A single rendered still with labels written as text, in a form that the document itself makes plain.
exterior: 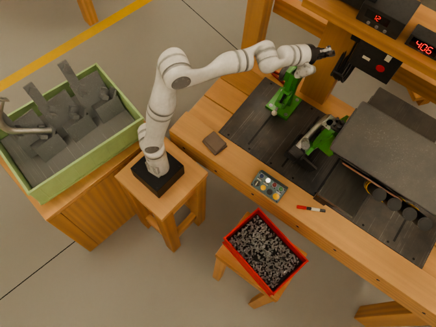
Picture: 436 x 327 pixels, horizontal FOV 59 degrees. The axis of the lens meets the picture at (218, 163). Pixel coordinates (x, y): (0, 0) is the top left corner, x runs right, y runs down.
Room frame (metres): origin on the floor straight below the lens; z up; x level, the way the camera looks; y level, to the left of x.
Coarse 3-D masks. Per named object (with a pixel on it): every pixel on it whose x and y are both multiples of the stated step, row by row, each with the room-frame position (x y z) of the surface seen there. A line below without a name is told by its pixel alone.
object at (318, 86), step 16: (256, 0) 1.37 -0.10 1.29; (272, 0) 1.42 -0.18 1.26; (256, 16) 1.37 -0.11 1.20; (256, 32) 1.36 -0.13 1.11; (336, 32) 1.17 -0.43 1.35; (336, 48) 1.16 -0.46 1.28; (320, 64) 1.17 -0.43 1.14; (304, 80) 1.19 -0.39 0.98; (320, 80) 1.16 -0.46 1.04; (336, 80) 1.16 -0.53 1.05; (320, 96) 1.14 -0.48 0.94
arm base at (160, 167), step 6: (162, 156) 0.64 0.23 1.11; (150, 162) 0.63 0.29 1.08; (156, 162) 0.63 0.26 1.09; (162, 162) 0.64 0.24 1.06; (168, 162) 0.67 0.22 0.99; (150, 168) 0.63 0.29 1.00; (156, 168) 0.62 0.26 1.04; (162, 168) 0.63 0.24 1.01; (168, 168) 0.66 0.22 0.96; (156, 174) 0.61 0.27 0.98; (162, 174) 0.63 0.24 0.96
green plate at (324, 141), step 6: (324, 132) 0.81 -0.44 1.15; (330, 132) 0.77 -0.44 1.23; (336, 132) 0.75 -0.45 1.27; (318, 138) 0.80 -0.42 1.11; (324, 138) 0.75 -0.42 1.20; (330, 138) 0.73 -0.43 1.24; (318, 144) 0.75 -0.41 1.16; (324, 144) 0.75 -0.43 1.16; (330, 144) 0.74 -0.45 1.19; (324, 150) 0.74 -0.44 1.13; (330, 150) 0.73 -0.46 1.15
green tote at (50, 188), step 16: (96, 64) 1.18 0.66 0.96; (48, 96) 0.98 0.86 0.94; (16, 112) 0.87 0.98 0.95; (128, 112) 1.00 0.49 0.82; (0, 128) 0.80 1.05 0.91; (128, 128) 0.84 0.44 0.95; (0, 144) 0.73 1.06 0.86; (112, 144) 0.77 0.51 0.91; (128, 144) 0.82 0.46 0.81; (80, 160) 0.66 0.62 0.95; (96, 160) 0.70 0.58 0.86; (16, 176) 0.55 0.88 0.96; (64, 176) 0.59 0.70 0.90; (80, 176) 0.62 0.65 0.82; (32, 192) 0.48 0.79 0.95; (48, 192) 0.52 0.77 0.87
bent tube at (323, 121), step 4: (324, 116) 0.91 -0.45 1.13; (328, 116) 0.85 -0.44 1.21; (332, 116) 0.85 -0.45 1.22; (320, 120) 0.91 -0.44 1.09; (324, 120) 0.89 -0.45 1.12; (328, 120) 0.90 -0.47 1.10; (332, 120) 0.84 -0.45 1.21; (316, 124) 0.90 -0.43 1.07; (320, 124) 0.89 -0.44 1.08; (324, 124) 0.83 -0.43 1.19; (328, 124) 0.84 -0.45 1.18; (312, 128) 0.88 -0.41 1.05; (316, 128) 0.88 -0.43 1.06; (328, 128) 0.81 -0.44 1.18; (308, 132) 0.87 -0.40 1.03; (312, 132) 0.87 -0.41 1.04; (304, 136) 0.85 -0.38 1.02; (308, 136) 0.85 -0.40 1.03; (312, 136) 0.86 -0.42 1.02; (300, 140) 0.84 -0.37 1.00; (296, 144) 0.83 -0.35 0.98; (300, 144) 0.82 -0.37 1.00; (300, 148) 0.81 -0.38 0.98
